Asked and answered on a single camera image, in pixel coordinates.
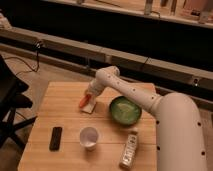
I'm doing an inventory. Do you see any black remote control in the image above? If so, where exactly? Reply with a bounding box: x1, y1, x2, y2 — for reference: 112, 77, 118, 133
49, 127, 62, 151

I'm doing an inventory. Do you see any white sponge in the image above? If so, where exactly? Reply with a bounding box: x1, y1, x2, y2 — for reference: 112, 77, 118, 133
82, 102, 96, 114

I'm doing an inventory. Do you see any black office chair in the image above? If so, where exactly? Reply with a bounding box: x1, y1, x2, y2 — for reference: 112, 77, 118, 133
0, 55, 36, 149

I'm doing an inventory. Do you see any green bowl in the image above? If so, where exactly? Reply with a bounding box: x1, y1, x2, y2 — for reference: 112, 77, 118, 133
109, 96, 142, 126

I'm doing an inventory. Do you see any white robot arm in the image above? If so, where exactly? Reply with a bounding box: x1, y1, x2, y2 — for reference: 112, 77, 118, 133
86, 66, 207, 171

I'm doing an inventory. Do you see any black cable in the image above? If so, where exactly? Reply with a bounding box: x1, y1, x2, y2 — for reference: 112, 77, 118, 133
3, 41, 44, 77

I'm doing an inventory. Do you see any white remote control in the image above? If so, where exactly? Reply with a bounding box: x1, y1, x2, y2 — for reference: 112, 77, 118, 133
119, 131, 138, 169

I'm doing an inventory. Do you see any white plastic cup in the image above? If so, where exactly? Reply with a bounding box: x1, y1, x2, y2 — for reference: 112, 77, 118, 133
79, 127, 99, 151

